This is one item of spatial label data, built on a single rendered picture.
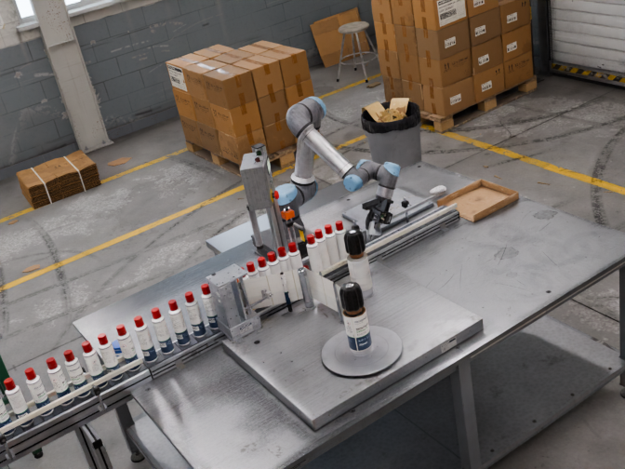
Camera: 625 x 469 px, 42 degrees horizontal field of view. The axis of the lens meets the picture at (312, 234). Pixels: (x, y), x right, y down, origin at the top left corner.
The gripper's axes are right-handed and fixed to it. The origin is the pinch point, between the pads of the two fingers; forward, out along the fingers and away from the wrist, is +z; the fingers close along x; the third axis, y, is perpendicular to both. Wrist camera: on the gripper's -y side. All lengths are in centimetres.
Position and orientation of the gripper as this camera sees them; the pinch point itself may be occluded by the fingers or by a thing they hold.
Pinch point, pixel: (369, 237)
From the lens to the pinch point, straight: 376.1
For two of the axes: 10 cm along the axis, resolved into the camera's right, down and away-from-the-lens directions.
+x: 8.0, 0.9, 6.0
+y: 5.5, 3.0, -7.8
